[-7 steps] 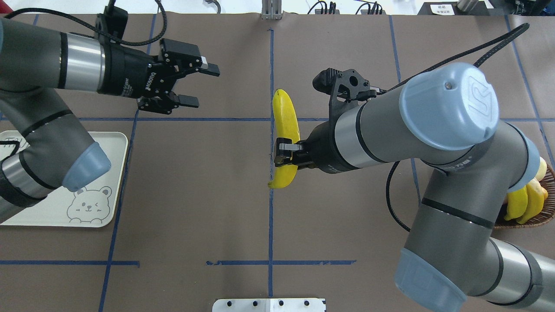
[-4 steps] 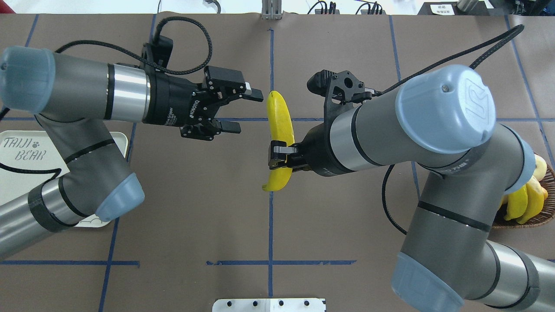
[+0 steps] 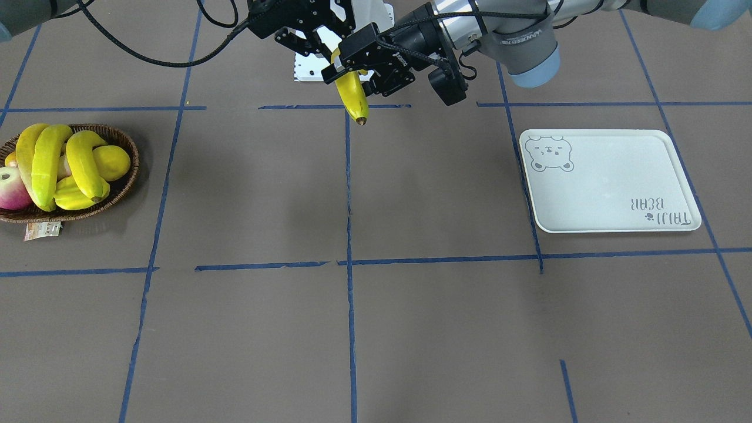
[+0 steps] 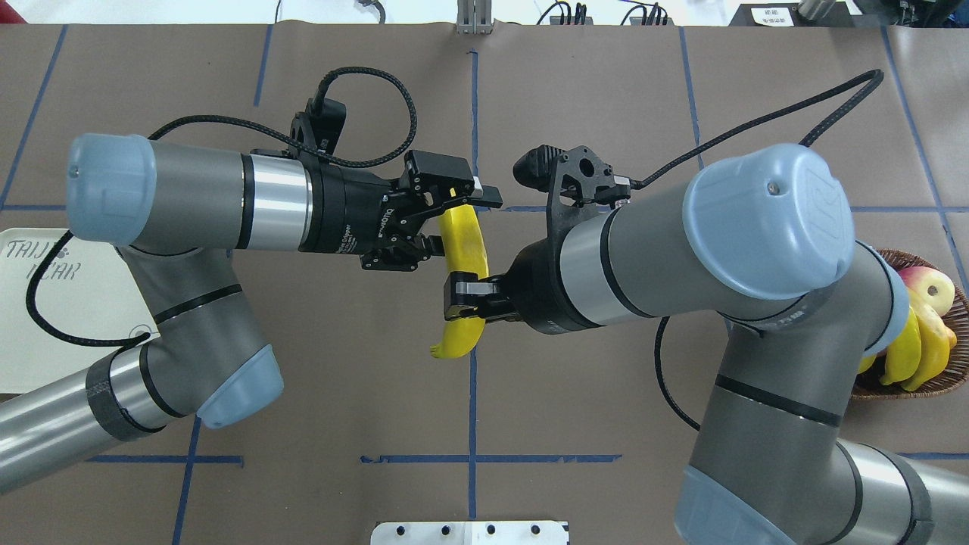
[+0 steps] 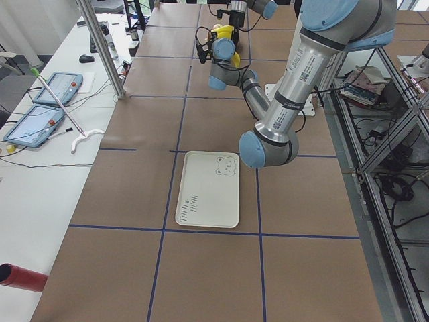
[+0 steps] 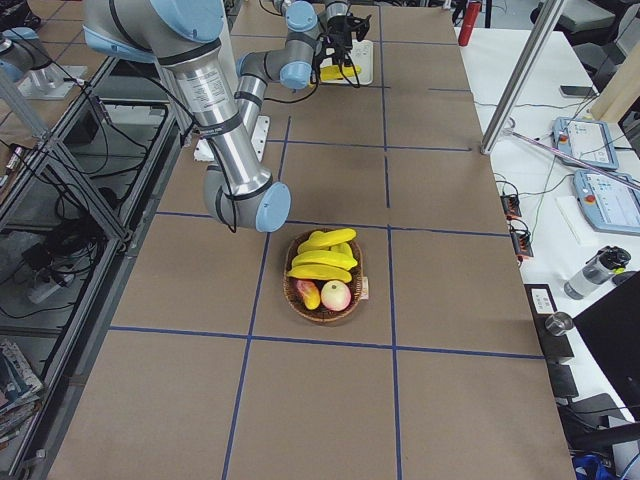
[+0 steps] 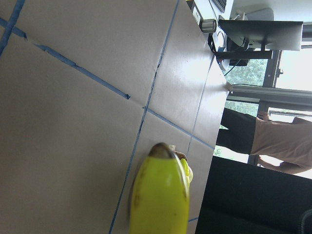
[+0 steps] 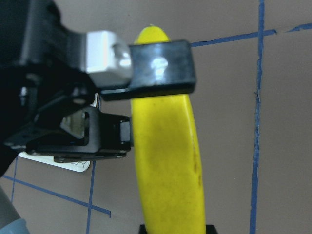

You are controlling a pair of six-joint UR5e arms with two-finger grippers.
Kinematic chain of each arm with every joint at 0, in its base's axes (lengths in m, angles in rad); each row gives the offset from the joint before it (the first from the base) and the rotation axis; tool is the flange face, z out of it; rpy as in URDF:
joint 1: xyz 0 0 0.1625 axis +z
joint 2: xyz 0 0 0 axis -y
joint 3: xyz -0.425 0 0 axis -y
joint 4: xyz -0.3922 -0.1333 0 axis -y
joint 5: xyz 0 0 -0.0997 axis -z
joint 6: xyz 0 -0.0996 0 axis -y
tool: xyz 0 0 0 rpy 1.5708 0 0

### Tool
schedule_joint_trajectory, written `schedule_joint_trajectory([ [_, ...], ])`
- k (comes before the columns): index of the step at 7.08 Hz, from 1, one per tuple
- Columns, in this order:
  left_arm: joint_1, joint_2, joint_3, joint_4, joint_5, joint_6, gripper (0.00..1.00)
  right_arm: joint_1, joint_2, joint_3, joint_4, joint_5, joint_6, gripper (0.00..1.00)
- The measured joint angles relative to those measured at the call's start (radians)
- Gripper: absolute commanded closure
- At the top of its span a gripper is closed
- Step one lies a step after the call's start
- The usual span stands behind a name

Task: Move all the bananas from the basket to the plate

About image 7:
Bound metal cup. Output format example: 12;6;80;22
200;19;217;34

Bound seated person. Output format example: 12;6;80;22
216;108;312;175

